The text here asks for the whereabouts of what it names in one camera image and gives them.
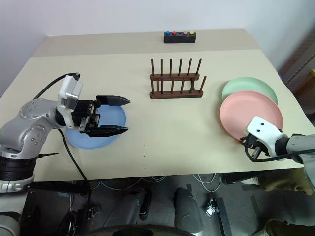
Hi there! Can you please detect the dark rounded grey shape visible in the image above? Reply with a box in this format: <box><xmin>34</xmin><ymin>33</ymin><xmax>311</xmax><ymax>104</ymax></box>
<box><xmin>117</xmin><ymin>188</ymin><xmax>152</xmax><ymax>223</ymax></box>
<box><xmin>173</xmin><ymin>187</ymin><xmax>204</xmax><ymax>234</ymax></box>

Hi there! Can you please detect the olive camouflage fabric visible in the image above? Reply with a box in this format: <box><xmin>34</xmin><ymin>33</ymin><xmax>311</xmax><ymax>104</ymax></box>
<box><xmin>257</xmin><ymin>169</ymin><xmax>315</xmax><ymax>197</ymax></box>

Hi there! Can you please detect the blue plate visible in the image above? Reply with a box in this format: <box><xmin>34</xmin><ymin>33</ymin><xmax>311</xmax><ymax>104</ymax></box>
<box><xmin>65</xmin><ymin>104</ymin><xmax>127</xmax><ymax>150</ymax></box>

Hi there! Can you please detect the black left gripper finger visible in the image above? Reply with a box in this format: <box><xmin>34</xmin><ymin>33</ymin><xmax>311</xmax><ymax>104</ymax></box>
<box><xmin>84</xmin><ymin>125</ymin><xmax>129</xmax><ymax>138</ymax></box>
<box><xmin>95</xmin><ymin>95</ymin><xmax>131</xmax><ymax>107</ymax></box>

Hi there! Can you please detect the silver robot torso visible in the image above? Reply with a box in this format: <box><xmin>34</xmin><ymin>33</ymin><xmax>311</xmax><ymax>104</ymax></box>
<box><xmin>0</xmin><ymin>180</ymin><xmax>35</xmax><ymax>236</ymax></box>

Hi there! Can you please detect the black cable tie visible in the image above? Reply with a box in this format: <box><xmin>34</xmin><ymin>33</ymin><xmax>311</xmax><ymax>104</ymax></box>
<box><xmin>37</xmin><ymin>152</ymin><xmax>60</xmax><ymax>159</ymax></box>

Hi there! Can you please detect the brown wooden dish rack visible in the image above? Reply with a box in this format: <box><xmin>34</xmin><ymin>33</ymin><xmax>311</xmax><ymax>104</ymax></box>
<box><xmin>149</xmin><ymin>58</ymin><xmax>208</xmax><ymax>100</ymax></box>

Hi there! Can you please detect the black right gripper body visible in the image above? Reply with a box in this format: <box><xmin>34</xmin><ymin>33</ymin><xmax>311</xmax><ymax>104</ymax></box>
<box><xmin>245</xmin><ymin>133</ymin><xmax>268</xmax><ymax>160</ymax></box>

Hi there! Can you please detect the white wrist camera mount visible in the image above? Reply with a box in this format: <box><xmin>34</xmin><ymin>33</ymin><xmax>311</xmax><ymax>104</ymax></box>
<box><xmin>246</xmin><ymin>116</ymin><xmax>289</xmax><ymax>162</ymax></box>
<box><xmin>57</xmin><ymin>75</ymin><xmax>84</xmax><ymax>111</ymax></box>

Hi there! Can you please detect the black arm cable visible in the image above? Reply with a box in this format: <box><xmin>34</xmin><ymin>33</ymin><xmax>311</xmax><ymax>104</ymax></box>
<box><xmin>243</xmin><ymin>144</ymin><xmax>315</xmax><ymax>163</ymax></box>
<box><xmin>57</xmin><ymin>127</ymin><xmax>91</xmax><ymax>222</ymax></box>

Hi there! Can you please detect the black metal floor bar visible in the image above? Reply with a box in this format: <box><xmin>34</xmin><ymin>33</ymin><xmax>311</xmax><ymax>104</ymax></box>
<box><xmin>208</xmin><ymin>196</ymin><xmax>233</xmax><ymax>236</ymax></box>

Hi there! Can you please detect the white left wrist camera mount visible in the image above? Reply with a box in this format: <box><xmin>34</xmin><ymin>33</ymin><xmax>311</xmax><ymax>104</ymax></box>
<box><xmin>57</xmin><ymin>75</ymin><xmax>84</xmax><ymax>111</ymax></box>

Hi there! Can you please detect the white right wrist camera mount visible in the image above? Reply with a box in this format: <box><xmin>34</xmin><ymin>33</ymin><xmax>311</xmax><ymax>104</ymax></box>
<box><xmin>246</xmin><ymin>116</ymin><xmax>289</xmax><ymax>162</ymax></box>

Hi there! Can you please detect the black button box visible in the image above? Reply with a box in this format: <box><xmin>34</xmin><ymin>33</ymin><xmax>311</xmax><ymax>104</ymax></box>
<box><xmin>164</xmin><ymin>31</ymin><xmax>197</xmax><ymax>44</ymax></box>

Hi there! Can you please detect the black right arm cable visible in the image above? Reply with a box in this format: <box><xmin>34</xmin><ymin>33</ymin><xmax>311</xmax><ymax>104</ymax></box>
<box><xmin>243</xmin><ymin>144</ymin><xmax>315</xmax><ymax>163</ymax></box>

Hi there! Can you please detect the black table frame bar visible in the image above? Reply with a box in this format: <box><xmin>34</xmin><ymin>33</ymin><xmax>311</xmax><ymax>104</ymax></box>
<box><xmin>27</xmin><ymin>181</ymin><xmax>91</xmax><ymax>196</ymax></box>

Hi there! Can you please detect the green plate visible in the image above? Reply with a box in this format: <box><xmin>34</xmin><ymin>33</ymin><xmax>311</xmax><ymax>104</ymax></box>
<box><xmin>221</xmin><ymin>77</ymin><xmax>279</xmax><ymax>107</ymax></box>

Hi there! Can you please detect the white floor cable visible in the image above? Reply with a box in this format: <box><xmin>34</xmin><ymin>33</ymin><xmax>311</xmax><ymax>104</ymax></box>
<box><xmin>192</xmin><ymin>173</ymin><xmax>222</xmax><ymax>194</ymax></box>

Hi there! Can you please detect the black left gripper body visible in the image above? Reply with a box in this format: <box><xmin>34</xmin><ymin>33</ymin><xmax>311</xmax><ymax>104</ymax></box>
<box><xmin>70</xmin><ymin>99</ymin><xmax>102</xmax><ymax>134</ymax></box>

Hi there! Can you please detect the pink plate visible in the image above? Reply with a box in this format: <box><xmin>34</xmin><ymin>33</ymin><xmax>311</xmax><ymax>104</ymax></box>
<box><xmin>219</xmin><ymin>90</ymin><xmax>284</xmax><ymax>146</ymax></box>

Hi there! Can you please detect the black left wrist camera cable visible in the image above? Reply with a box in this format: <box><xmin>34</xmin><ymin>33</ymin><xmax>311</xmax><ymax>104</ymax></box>
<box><xmin>34</xmin><ymin>72</ymin><xmax>82</xmax><ymax>100</ymax></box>

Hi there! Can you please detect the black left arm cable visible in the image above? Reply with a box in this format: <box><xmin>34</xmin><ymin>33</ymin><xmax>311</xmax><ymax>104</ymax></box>
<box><xmin>57</xmin><ymin>127</ymin><xmax>91</xmax><ymax>222</ymax></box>

